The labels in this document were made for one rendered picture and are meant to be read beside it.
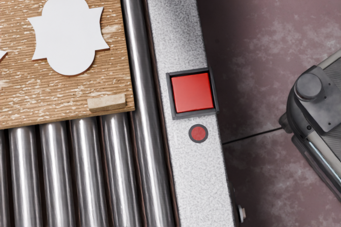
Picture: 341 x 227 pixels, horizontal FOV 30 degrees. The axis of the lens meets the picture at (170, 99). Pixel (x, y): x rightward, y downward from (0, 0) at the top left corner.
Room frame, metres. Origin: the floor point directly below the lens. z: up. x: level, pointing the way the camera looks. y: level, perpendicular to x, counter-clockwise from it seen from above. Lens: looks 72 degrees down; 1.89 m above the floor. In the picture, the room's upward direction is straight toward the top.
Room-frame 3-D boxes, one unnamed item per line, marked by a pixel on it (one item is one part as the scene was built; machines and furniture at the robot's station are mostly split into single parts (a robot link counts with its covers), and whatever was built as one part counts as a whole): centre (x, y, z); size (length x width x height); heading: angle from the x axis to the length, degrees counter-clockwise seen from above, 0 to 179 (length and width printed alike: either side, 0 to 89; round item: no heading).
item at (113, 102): (0.29, 0.10, 0.95); 0.06 x 0.02 x 0.03; 99
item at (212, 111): (0.32, -0.03, 0.92); 0.08 x 0.08 x 0.02; 9
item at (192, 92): (0.32, -0.03, 0.92); 0.06 x 0.06 x 0.01; 9
